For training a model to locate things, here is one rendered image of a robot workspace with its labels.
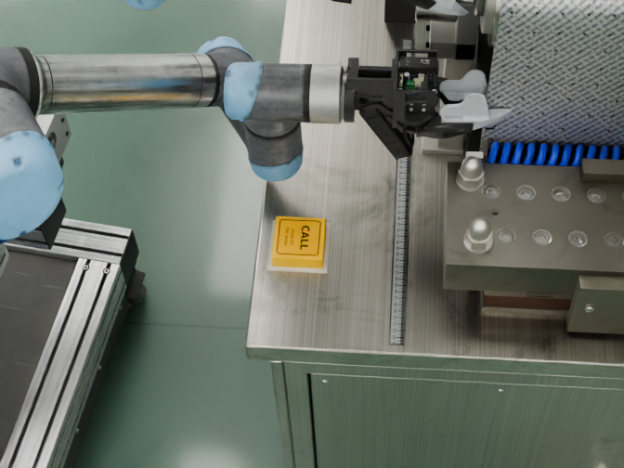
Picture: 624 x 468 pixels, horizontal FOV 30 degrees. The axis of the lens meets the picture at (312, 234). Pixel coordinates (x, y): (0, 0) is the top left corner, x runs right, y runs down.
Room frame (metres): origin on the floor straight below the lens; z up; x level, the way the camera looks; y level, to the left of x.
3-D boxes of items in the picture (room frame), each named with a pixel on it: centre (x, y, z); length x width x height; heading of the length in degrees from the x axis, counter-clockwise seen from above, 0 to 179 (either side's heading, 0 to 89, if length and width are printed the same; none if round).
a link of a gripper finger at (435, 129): (0.94, -0.17, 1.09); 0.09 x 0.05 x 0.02; 82
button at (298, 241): (0.88, 0.02, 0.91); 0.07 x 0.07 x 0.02; 83
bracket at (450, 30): (1.05, -0.20, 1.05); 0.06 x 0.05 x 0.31; 83
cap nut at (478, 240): (0.79, -0.21, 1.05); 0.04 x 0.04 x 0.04
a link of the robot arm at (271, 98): (0.99, 0.04, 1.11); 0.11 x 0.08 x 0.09; 83
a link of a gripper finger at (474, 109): (0.94, -0.22, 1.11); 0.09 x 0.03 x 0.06; 82
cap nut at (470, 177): (0.89, -0.21, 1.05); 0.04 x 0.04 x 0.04
